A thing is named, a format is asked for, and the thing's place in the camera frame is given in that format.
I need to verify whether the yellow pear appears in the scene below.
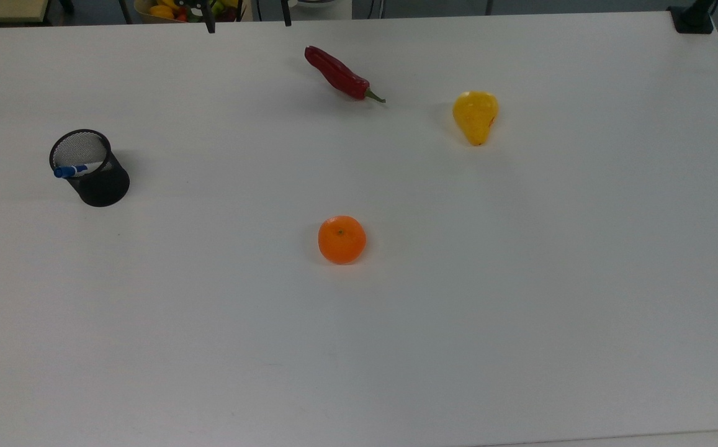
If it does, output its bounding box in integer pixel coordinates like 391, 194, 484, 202
452, 91, 500, 147

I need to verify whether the black table clamp mount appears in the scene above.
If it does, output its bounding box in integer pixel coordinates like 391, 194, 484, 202
668, 0, 718, 35

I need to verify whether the red chili pepper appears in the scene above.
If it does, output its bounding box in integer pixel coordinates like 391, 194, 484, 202
304, 45, 387, 104

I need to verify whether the black mesh pen cup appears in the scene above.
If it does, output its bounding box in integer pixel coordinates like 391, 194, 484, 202
49, 129, 130, 208

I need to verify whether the blue capped white marker pen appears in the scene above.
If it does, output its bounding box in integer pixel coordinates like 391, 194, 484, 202
53, 163, 104, 179

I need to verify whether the orange mandarin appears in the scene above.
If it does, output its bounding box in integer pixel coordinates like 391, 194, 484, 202
318, 215, 367, 266

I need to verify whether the beige bowl of toy fruit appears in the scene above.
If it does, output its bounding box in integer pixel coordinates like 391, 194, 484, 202
134, 0, 245, 24

